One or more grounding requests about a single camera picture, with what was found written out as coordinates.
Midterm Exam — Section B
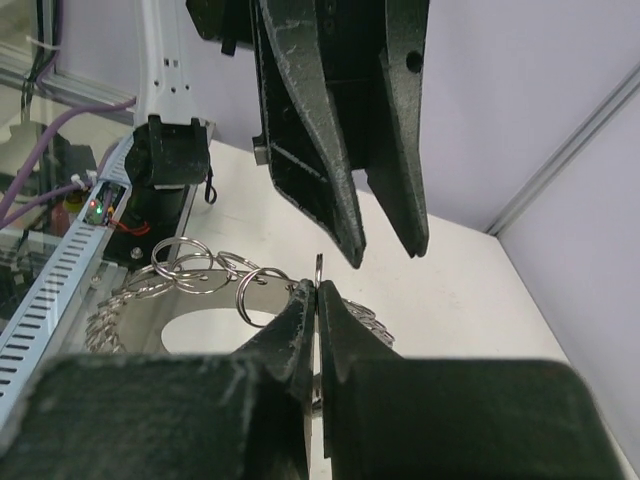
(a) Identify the left aluminium frame post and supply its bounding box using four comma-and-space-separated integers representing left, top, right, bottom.
484, 64, 639, 237

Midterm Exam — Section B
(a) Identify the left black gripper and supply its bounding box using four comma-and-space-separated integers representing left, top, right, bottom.
186, 1, 429, 268

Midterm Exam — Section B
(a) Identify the aluminium mounting rail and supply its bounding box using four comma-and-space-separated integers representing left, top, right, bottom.
97, 184, 199, 274

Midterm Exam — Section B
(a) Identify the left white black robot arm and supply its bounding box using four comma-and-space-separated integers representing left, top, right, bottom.
125, 1, 429, 267

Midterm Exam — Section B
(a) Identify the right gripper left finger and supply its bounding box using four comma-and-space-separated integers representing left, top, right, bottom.
1, 280, 316, 479

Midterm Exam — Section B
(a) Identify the white slotted cable duct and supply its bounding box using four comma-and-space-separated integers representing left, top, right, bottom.
1, 137, 133, 424

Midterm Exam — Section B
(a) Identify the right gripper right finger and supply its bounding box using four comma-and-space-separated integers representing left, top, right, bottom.
317, 281, 624, 479

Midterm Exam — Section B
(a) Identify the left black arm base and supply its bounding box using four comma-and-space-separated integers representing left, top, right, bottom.
102, 184, 186, 271

